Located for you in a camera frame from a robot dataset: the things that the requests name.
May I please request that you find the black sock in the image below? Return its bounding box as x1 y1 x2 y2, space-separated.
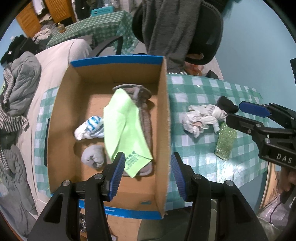
216 96 239 114

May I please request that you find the grey sock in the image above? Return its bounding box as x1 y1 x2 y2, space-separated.
81 145 105 169

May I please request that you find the lime green cloth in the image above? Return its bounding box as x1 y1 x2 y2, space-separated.
103 88 152 178

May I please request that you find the white blue striped plastic bag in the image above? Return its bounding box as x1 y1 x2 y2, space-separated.
74 115 104 141

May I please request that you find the white printed plastic bag bundle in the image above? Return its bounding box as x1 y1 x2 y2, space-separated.
182 104 228 138

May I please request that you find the brown fleece sock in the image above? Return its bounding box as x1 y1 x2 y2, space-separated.
108 84 153 177

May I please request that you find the person's hand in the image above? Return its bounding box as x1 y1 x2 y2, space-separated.
278 167 296 193

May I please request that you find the green glitter cloth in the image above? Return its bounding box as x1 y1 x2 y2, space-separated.
214 122 237 161

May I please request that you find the green checkered tablecloth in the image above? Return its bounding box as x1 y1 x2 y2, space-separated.
28 71 267 218

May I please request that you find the blue rimmed cardboard box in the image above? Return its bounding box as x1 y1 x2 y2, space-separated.
47 55 171 219

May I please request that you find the black office chair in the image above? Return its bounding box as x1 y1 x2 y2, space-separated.
87 0 224 77

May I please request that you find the dark grey sweater on chair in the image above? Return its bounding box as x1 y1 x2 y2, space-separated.
142 0 203 73

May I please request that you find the striped grey white garment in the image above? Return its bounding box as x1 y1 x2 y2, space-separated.
1 63 36 170

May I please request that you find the beige sofa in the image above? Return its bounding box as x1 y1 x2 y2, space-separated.
16 39 91 215

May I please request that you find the grey quilted jacket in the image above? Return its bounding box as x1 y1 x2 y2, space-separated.
3 51 42 116

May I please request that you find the far green checkered table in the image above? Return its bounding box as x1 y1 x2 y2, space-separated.
46 11 138 55

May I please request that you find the amber glass jar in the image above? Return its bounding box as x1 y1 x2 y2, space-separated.
57 23 66 33

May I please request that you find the black garment on sofa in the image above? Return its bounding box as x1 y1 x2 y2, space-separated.
1 35 42 65

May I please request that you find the teal plastic basket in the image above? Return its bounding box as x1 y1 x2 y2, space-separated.
91 6 114 16

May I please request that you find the wooden cabinet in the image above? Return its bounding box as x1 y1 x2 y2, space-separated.
16 0 77 38

